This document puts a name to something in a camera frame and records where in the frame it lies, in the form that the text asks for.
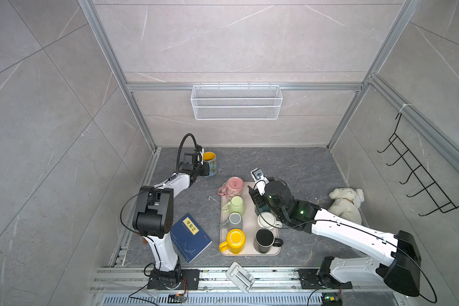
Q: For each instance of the beige serving tray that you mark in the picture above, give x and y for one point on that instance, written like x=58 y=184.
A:
x=250 y=227

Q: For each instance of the white plush toy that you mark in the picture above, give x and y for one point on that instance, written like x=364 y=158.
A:
x=347 y=202

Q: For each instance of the pink cartoon mug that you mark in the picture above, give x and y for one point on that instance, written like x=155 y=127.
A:
x=231 y=188

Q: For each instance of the black wire hook rack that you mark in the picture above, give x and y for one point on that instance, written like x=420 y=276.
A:
x=417 y=170

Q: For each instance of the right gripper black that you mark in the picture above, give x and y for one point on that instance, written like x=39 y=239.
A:
x=256 y=196

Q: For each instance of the light green mug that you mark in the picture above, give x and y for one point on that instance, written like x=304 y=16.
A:
x=236 y=204

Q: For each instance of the white plastic bracket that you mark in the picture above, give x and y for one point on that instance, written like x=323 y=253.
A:
x=240 y=277

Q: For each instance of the dark green mug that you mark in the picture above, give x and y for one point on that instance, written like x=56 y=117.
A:
x=261 y=208

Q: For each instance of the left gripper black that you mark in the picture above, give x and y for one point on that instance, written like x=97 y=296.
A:
x=206 y=169

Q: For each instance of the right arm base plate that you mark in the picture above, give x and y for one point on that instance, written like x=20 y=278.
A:
x=314 y=279

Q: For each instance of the black mug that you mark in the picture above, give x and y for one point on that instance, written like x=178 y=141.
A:
x=264 y=240

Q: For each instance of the blue mug yellow inside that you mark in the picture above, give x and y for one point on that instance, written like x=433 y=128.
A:
x=210 y=159

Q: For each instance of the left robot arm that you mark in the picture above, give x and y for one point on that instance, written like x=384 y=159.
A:
x=154 y=209

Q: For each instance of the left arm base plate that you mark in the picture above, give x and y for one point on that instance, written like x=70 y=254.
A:
x=174 y=280

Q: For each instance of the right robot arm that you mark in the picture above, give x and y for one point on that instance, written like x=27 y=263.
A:
x=393 y=259

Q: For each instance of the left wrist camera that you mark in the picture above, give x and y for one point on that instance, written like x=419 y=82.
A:
x=198 y=155

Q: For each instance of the white wire mesh basket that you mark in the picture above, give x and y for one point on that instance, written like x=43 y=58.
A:
x=236 y=102

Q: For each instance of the white mug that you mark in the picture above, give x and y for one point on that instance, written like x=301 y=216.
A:
x=268 y=220

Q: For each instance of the grey mug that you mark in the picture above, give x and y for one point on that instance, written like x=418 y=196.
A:
x=234 y=221

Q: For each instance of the blue hardcover book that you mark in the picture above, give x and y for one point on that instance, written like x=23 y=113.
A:
x=189 y=237

